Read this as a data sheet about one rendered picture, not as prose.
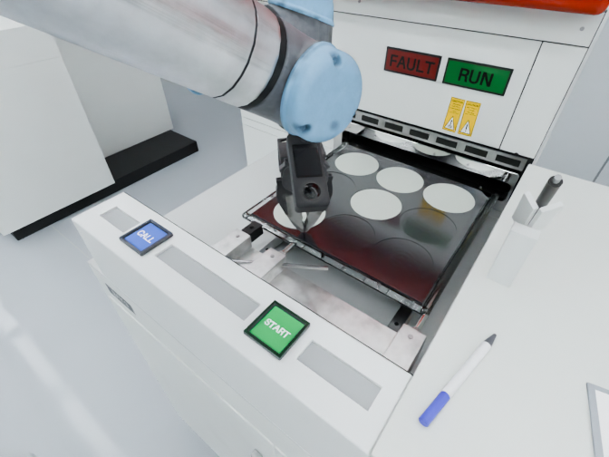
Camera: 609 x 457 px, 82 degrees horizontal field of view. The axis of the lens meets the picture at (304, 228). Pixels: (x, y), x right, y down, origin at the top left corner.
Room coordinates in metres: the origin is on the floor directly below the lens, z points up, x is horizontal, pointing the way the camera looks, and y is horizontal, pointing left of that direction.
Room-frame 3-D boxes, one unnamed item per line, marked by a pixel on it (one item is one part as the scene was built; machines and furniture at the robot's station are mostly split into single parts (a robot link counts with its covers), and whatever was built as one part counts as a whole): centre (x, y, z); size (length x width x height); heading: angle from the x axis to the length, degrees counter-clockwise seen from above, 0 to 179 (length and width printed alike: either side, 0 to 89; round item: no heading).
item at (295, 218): (0.48, 0.02, 0.95); 0.06 x 0.03 x 0.09; 8
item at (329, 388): (0.31, 0.13, 0.89); 0.55 x 0.09 x 0.14; 53
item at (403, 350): (0.23, -0.13, 0.89); 0.08 x 0.03 x 0.03; 143
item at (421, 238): (0.56, -0.14, 0.90); 0.34 x 0.34 x 0.01; 53
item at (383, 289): (0.41, -0.03, 0.90); 0.38 x 0.01 x 0.01; 53
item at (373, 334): (0.33, 0.01, 0.87); 0.36 x 0.08 x 0.03; 53
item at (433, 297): (0.44, -0.28, 0.90); 0.37 x 0.01 x 0.01; 143
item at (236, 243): (0.43, 0.13, 0.89); 0.08 x 0.03 x 0.03; 143
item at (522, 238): (0.32, -0.27, 1.03); 0.06 x 0.04 x 0.13; 143
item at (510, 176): (0.73, -0.26, 0.89); 0.44 x 0.02 x 0.10; 53
